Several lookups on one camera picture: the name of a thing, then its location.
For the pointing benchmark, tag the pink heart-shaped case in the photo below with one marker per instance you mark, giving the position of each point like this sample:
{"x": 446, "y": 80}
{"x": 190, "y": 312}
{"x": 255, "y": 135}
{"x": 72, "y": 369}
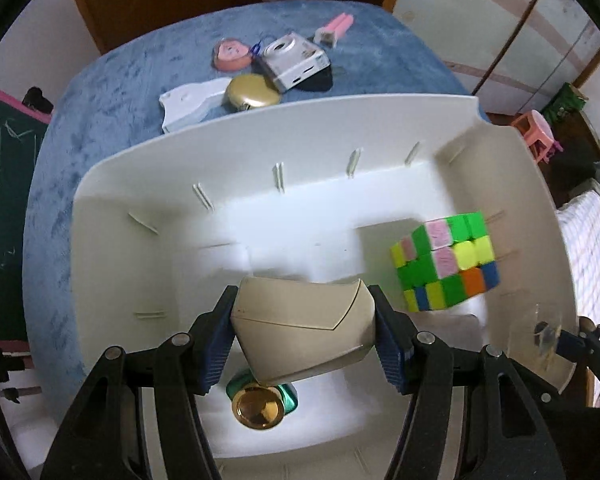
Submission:
{"x": 231, "y": 55}

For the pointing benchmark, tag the white plastic tray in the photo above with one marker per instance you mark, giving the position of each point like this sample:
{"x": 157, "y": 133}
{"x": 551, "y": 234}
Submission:
{"x": 330, "y": 200}

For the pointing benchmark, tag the small white camera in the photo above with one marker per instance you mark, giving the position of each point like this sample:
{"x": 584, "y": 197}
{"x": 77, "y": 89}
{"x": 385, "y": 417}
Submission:
{"x": 292, "y": 60}

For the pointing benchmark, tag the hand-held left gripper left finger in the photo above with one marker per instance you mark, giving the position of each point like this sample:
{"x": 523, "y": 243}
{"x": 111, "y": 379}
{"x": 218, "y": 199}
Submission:
{"x": 215, "y": 340}

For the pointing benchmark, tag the green bag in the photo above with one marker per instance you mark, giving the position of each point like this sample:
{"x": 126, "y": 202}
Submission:
{"x": 565, "y": 102}

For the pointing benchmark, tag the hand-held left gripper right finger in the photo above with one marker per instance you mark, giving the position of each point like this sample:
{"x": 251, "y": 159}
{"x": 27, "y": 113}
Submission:
{"x": 390, "y": 345}

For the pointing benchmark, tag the floral sliding wardrobe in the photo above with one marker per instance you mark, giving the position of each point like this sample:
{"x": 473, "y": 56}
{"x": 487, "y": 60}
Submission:
{"x": 480, "y": 25}

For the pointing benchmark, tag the blue plush tablecloth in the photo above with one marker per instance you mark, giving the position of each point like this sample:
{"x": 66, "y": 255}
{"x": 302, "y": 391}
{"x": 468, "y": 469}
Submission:
{"x": 130, "y": 75}

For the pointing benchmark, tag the pink-framed green chalkboard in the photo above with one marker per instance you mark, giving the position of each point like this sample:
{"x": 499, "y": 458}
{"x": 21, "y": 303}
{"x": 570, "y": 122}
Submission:
{"x": 5, "y": 185}

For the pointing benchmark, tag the pink plastic stool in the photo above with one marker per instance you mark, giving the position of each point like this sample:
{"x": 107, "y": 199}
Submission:
{"x": 532, "y": 132}

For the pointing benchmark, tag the black easel knob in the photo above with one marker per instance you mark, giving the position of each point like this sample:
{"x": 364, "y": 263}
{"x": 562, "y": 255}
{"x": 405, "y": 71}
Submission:
{"x": 37, "y": 102}

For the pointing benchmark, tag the checked white towel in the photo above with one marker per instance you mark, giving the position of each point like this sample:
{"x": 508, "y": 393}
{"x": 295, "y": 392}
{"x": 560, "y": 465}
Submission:
{"x": 590, "y": 260}

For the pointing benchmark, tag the beige box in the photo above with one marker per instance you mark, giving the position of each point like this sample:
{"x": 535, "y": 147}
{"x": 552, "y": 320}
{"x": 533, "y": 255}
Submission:
{"x": 300, "y": 330}

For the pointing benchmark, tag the green perfume bottle gold cap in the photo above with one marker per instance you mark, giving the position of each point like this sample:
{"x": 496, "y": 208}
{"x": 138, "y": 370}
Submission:
{"x": 257, "y": 410}

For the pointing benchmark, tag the white bottle-shaped plastic piece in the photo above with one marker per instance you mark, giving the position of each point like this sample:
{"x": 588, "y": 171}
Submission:
{"x": 187, "y": 105}

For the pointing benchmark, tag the gold round compact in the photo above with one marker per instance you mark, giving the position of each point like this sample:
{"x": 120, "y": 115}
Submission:
{"x": 252, "y": 91}

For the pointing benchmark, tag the colourful puzzle cube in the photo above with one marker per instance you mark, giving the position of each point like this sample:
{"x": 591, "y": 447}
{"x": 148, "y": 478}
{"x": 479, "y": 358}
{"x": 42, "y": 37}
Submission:
{"x": 445, "y": 265}

